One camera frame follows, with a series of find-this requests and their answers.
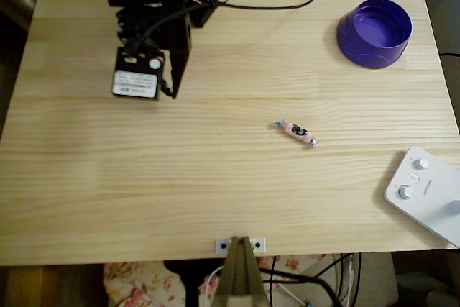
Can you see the pink candy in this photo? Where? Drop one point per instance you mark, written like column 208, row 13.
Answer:
column 296, row 131

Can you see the purple bowl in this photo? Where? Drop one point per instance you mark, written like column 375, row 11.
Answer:
column 373, row 30

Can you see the floral cloth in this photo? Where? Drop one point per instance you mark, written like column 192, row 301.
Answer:
column 136, row 285

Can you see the white device with knobs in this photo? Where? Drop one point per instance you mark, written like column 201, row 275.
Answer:
column 427, row 199

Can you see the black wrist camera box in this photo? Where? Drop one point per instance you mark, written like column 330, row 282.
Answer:
column 134, row 84

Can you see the white mounting bracket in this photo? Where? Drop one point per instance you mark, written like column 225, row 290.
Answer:
column 218, row 242

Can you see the olive camera stand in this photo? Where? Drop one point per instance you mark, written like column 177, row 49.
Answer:
column 237, row 278

